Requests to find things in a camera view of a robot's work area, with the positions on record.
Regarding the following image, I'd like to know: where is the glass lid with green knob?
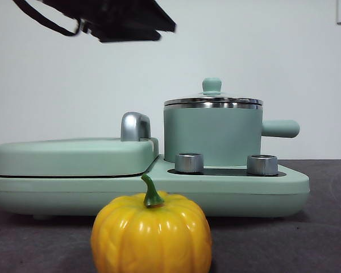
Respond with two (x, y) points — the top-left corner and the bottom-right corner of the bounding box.
(164, 78), (264, 110)

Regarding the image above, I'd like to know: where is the yellow pumpkin with green stem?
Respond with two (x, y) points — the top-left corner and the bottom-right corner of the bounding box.
(90, 173), (213, 273)

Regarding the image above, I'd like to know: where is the mint green hinged griddle cover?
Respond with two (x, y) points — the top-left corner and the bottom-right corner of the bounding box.
(0, 137), (160, 177)

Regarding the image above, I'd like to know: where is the round silver control knob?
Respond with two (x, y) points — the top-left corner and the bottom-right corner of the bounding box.
(174, 152), (205, 173)

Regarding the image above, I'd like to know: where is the squarish silver control knob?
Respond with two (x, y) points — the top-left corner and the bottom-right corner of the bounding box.
(246, 154), (279, 176)

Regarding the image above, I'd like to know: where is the mint green breakfast maker base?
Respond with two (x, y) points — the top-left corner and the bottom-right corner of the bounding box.
(0, 155), (311, 221)

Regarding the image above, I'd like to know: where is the black cable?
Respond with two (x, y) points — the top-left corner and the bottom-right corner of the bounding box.
(13, 0), (81, 37)

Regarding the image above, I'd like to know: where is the silver griddle cover handle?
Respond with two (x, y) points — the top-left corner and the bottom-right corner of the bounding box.
(120, 112), (152, 142)

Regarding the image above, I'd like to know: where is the mint green pot with handle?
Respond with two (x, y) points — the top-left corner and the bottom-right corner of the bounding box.
(163, 104), (301, 168)

